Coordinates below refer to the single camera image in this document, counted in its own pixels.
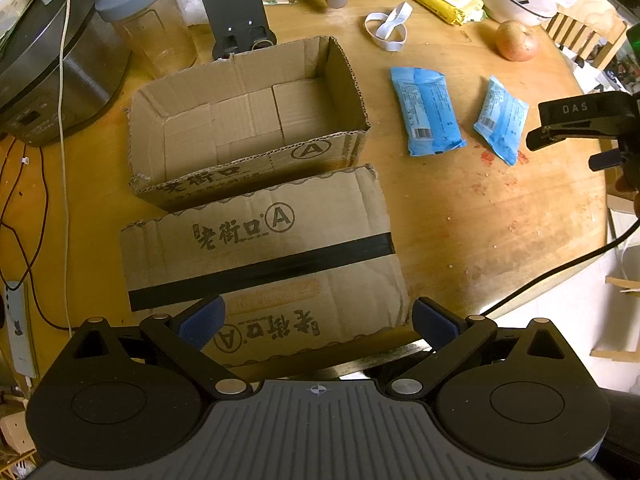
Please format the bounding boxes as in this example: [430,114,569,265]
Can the small blue wipes packet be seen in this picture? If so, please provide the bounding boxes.
[474,76,529,166]

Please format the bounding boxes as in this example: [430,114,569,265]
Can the large blue wipes packet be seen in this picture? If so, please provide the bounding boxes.
[390,67,466,157]

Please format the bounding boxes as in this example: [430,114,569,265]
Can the person right hand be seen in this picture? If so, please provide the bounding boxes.
[615,174,640,218]

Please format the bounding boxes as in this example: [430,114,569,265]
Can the closed cardboard box black tape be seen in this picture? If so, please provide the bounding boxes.
[120,165,409,367]

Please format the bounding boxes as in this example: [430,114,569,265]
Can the light blue smartphone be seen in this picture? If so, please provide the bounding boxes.
[3,281,38,379]

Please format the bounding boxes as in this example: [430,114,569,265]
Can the open cardboard box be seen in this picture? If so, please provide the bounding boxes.
[129,36,370,211]

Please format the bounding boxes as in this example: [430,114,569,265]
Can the white elastic band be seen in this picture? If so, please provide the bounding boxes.
[363,2,413,53]

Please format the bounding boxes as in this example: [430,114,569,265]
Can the silver rice cooker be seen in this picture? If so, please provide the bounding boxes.
[1,0,130,148]

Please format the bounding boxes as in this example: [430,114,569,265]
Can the black phone stand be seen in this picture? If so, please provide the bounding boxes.
[202,0,277,61]

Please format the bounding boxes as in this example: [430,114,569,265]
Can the wrapped chopsticks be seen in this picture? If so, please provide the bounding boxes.
[262,0,295,6]

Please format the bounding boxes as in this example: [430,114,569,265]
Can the clear shaker bottle grey lid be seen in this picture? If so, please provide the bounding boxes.
[96,0,198,78]

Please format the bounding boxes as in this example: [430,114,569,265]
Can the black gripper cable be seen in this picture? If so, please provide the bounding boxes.
[479,219,640,318]

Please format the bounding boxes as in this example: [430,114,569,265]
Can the black thin cable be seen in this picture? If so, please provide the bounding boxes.
[0,134,74,334]

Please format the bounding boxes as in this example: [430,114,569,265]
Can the white charging cable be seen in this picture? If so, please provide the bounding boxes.
[56,0,75,331]

